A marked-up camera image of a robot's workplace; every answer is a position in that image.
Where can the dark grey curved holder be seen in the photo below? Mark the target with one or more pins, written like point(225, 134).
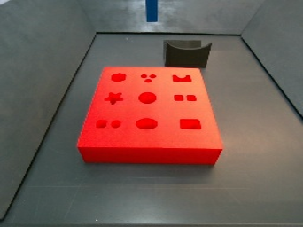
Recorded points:
point(185, 53)

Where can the red shape-sorting block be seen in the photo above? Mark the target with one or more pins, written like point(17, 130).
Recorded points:
point(149, 117)

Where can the blue square-circle peg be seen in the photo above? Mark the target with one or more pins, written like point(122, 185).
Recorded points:
point(150, 10)

